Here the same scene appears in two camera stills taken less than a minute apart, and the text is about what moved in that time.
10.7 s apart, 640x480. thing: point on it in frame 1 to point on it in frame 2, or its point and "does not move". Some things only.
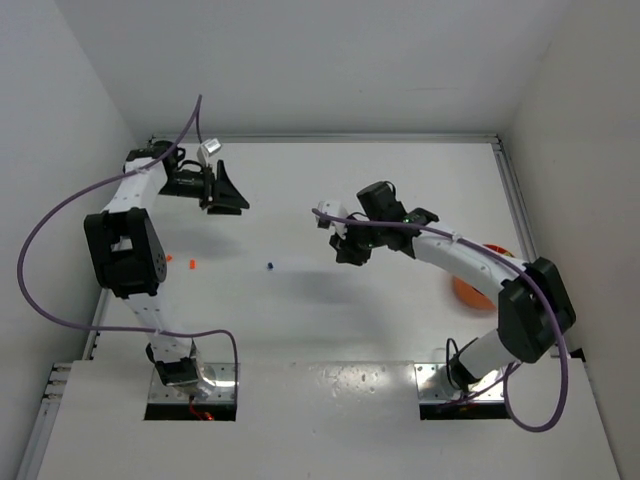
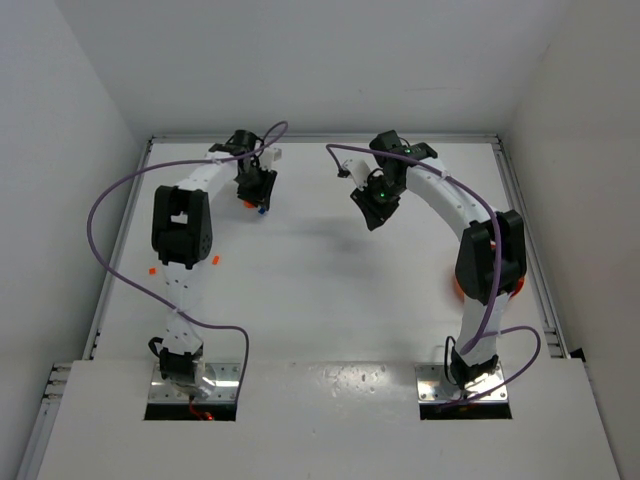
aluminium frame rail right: x=513 y=192 does not move
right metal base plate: x=433 y=386 does not move
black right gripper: x=347 y=245 to x=375 y=206
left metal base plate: x=223 y=392 does not move
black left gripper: x=209 y=185 to x=257 y=186
